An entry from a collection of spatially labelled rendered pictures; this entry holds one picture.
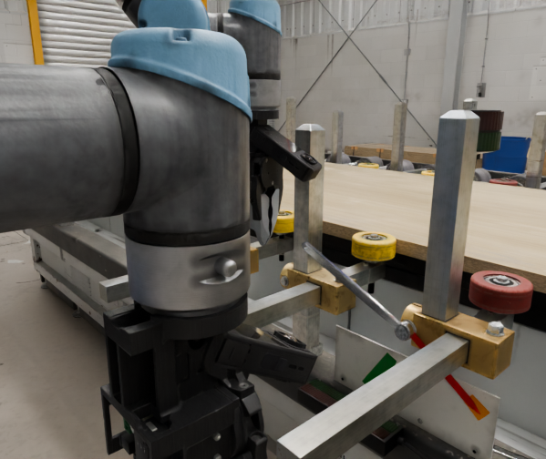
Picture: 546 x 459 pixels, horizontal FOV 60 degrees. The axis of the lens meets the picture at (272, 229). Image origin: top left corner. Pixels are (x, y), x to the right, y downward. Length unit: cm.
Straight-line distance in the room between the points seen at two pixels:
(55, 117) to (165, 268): 10
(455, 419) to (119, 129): 60
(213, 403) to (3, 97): 20
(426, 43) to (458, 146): 830
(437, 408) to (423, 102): 824
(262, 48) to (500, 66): 768
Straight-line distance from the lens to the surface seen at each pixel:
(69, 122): 22
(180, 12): 56
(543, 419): 93
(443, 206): 63
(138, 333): 27
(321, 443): 46
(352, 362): 79
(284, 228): 102
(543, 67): 810
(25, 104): 22
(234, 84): 26
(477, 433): 71
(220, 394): 32
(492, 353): 65
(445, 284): 65
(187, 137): 24
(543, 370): 89
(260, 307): 70
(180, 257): 26
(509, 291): 70
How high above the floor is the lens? 115
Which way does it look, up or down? 15 degrees down
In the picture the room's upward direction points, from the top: straight up
